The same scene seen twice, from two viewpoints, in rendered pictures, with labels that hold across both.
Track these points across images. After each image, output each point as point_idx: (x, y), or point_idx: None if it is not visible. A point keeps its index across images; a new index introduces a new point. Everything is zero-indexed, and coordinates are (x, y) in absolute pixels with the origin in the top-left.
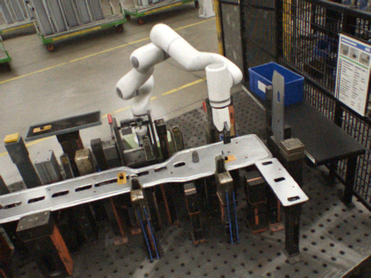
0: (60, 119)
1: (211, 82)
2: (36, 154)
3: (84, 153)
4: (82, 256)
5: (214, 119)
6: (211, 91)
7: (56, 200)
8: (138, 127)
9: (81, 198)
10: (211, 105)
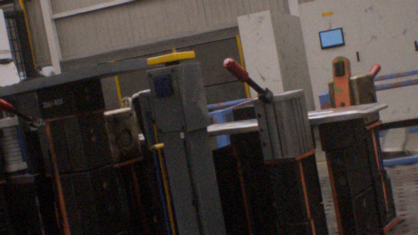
0: (49, 78)
1: (5, 24)
2: None
3: (108, 110)
4: None
5: (5, 83)
6: (7, 36)
7: (211, 125)
8: (5, 116)
9: None
10: (9, 57)
